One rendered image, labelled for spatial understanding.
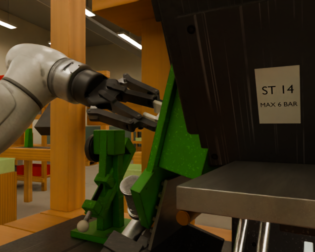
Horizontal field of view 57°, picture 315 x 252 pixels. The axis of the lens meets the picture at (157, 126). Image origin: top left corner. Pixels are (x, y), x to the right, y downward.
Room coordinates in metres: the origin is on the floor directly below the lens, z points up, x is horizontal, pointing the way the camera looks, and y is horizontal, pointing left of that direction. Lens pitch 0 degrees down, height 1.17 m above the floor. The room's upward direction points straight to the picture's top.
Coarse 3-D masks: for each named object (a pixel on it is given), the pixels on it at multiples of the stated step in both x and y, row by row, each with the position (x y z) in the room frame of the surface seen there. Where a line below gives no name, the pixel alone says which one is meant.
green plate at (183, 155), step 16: (176, 96) 0.43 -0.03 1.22; (160, 112) 0.43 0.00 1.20; (176, 112) 0.43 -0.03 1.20; (160, 128) 0.43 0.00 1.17; (176, 128) 0.43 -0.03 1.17; (160, 144) 0.43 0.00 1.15; (176, 144) 0.43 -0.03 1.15; (192, 144) 0.42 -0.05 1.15; (160, 160) 0.44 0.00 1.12; (176, 160) 0.43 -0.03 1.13; (192, 160) 0.42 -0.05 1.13; (160, 176) 0.46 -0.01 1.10; (192, 176) 0.42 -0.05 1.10
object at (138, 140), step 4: (136, 128) 11.15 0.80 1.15; (132, 132) 10.73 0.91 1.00; (136, 132) 11.15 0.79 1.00; (132, 136) 10.73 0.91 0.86; (136, 136) 11.15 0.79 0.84; (132, 140) 10.73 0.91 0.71; (136, 140) 10.72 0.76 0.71; (140, 140) 10.67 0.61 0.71; (136, 144) 11.15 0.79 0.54; (136, 148) 10.76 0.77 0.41; (140, 148) 10.70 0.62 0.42
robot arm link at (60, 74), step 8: (56, 64) 0.60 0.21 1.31; (64, 64) 0.60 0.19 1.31; (72, 64) 0.60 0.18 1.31; (80, 64) 0.60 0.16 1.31; (56, 72) 0.59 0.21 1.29; (64, 72) 0.59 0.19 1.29; (72, 72) 0.59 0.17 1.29; (48, 80) 0.60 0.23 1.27; (56, 80) 0.59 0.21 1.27; (64, 80) 0.58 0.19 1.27; (72, 80) 0.59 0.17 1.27; (56, 88) 0.60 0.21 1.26; (64, 88) 0.59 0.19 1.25; (56, 96) 0.63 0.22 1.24; (64, 96) 0.60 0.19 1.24; (72, 96) 0.61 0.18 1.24
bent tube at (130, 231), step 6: (156, 120) 0.51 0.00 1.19; (132, 222) 0.52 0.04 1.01; (138, 222) 0.52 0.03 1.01; (126, 228) 0.51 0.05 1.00; (132, 228) 0.51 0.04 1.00; (138, 228) 0.51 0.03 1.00; (144, 228) 0.52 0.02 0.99; (126, 234) 0.50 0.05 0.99; (132, 234) 0.50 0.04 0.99; (138, 234) 0.51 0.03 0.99
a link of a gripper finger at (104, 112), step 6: (90, 108) 0.56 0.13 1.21; (96, 108) 0.55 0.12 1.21; (90, 114) 0.55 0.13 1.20; (96, 114) 0.55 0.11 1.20; (102, 114) 0.54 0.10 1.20; (108, 114) 0.54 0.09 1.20; (114, 114) 0.54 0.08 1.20; (90, 120) 0.57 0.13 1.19; (96, 120) 0.56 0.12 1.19; (102, 120) 0.56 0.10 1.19; (108, 120) 0.55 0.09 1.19; (114, 120) 0.54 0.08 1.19; (120, 120) 0.53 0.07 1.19; (126, 120) 0.53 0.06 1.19; (132, 120) 0.53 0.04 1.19; (120, 126) 0.54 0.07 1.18; (126, 126) 0.54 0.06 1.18
